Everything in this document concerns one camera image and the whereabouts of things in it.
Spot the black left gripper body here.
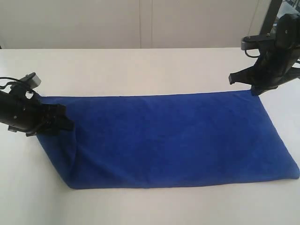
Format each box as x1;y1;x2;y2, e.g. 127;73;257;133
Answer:
0;90;57;137

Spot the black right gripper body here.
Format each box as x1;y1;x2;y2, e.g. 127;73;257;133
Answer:
253;14;300;89

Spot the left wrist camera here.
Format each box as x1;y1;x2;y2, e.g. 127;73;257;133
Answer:
20;72;41;89

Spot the window with dark frame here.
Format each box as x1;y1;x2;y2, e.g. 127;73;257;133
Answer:
260;0;300;35

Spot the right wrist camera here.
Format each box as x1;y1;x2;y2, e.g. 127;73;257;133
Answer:
241;33;275;59

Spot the blue towel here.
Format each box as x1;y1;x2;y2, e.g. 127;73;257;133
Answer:
37;90;300;189

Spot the black cable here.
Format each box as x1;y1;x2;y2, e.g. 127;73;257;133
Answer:
0;77;33;99

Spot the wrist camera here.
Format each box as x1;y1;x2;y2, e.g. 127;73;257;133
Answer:
241;33;275;59
20;72;41;89

